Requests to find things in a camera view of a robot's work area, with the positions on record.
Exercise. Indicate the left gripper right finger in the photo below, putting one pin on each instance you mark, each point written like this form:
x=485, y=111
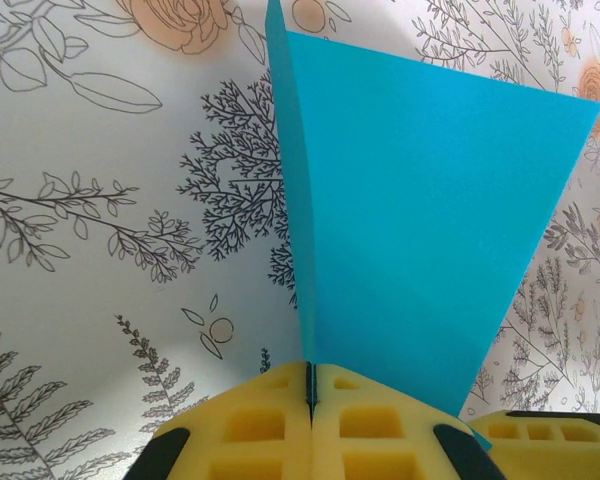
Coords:
x=370, y=450

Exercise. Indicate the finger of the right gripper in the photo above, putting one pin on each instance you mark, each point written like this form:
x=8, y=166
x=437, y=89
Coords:
x=555, y=450

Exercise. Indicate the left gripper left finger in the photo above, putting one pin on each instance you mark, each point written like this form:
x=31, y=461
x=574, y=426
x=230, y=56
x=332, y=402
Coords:
x=260, y=450

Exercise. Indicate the blue paper sheet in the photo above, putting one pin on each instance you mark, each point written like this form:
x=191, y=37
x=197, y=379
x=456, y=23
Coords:
x=405, y=200

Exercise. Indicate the floral table cover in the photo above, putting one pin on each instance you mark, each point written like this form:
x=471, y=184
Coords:
x=80, y=250

